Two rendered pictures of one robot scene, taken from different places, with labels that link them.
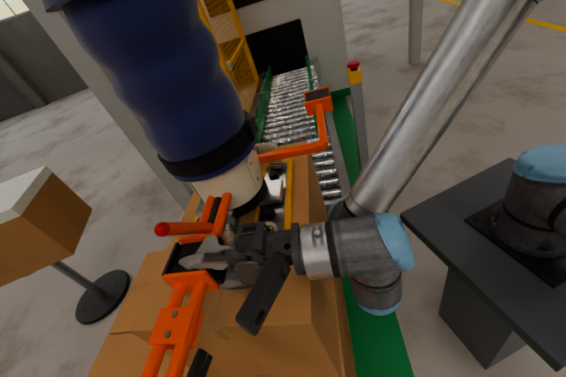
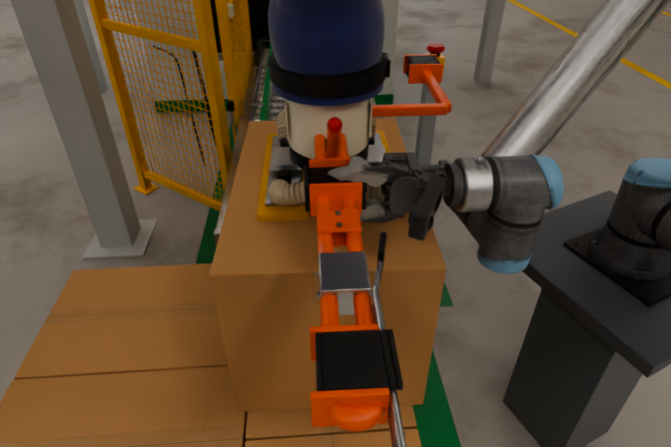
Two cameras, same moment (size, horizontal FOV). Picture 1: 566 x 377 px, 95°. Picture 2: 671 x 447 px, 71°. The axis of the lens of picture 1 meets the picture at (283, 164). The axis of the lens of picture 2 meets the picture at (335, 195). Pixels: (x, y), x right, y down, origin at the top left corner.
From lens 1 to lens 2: 50 cm
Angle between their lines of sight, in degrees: 15
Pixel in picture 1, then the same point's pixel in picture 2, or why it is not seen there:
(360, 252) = (521, 178)
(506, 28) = (652, 10)
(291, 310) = (420, 258)
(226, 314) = not seen: hidden behind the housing
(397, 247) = (553, 177)
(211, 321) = not seen: hidden behind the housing
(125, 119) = (50, 49)
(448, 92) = (601, 56)
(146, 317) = (229, 263)
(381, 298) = (520, 242)
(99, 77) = not seen: outside the picture
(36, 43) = not seen: outside the picture
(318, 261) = (482, 183)
